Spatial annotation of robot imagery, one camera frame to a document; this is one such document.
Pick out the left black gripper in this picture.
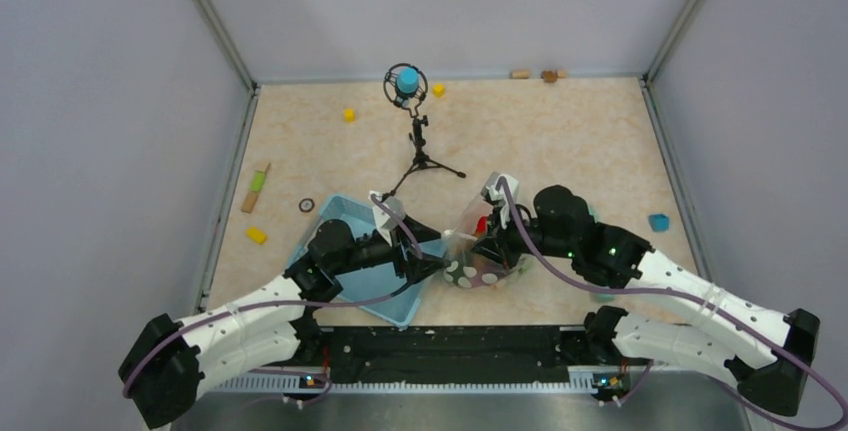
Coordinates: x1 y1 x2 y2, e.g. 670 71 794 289
332 214 451 284

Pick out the yellow block front left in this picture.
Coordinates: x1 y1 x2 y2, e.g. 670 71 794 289
245 227 268 245

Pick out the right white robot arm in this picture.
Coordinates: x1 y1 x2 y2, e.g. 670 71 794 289
472 182 821 417

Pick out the teal plastic bottle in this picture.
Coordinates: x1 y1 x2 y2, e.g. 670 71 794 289
588 205 615 304

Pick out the blue microphone on tripod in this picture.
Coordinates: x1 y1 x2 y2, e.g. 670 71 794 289
382 62 467 200

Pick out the green and wood toy block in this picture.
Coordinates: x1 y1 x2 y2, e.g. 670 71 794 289
240 160 271 214

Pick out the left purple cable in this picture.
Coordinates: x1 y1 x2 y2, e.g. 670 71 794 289
121 194 432 399

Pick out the clear polka dot zip bag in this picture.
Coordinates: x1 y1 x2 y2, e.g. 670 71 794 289
441 192 526 289

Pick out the purple cable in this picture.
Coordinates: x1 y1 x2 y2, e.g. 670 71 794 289
121 194 432 399
496 176 833 431

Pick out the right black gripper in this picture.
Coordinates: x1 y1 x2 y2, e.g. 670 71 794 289
469 198 576 270

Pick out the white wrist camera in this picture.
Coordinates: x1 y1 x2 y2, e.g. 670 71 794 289
369 191 406 244
480 171 520 222

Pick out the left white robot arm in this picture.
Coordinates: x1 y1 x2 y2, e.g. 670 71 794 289
118 217 446 430

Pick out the blue toy block right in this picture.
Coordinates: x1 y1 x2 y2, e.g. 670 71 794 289
648 213 671 233

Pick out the blue perforated plastic basket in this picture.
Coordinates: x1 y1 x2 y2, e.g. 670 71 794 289
286 194 424 328

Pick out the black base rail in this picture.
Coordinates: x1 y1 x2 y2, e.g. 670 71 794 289
266 325 637 393

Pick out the wooden cork piece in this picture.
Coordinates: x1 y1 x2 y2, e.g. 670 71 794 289
510 69 532 80

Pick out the brown wooden piece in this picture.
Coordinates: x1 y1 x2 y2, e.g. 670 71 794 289
540 70 559 84

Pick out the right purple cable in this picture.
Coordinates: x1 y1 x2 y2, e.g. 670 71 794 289
496 176 833 431

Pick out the red toy bell pepper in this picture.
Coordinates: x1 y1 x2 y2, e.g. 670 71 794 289
474 216 488 235

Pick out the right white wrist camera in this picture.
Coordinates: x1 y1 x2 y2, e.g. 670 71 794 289
480 171 520 222

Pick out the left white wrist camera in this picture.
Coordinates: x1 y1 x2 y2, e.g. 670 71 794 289
369 191 406 244

